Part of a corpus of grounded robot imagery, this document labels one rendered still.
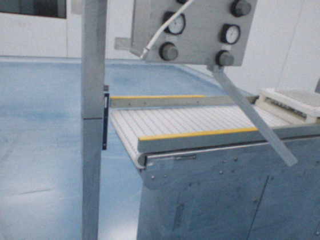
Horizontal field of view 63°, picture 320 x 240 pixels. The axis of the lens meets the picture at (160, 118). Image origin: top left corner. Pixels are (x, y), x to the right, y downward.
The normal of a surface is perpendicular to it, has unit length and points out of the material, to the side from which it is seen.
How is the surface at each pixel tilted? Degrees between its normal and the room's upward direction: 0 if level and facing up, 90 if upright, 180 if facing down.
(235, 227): 90
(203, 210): 90
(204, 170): 90
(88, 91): 90
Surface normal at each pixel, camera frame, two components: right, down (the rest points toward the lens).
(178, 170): 0.40, 0.40
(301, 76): -0.88, 0.08
